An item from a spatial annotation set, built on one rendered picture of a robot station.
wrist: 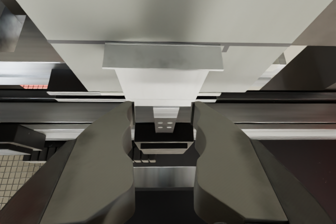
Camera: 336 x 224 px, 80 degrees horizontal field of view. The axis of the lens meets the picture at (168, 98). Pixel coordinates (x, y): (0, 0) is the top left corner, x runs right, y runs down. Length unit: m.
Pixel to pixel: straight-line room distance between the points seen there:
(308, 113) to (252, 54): 0.43
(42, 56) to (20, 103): 0.32
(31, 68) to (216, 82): 0.21
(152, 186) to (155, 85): 0.10
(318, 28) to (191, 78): 0.26
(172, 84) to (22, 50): 0.18
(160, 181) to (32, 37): 0.22
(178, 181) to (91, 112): 0.32
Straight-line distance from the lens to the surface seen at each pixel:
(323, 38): 0.44
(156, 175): 0.23
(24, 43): 0.29
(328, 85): 0.64
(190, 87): 0.22
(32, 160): 0.70
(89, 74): 0.21
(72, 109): 0.52
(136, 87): 0.22
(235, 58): 0.18
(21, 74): 0.32
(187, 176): 0.23
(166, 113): 0.29
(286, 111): 0.57
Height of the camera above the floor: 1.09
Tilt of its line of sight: 22 degrees down
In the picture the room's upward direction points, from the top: 179 degrees clockwise
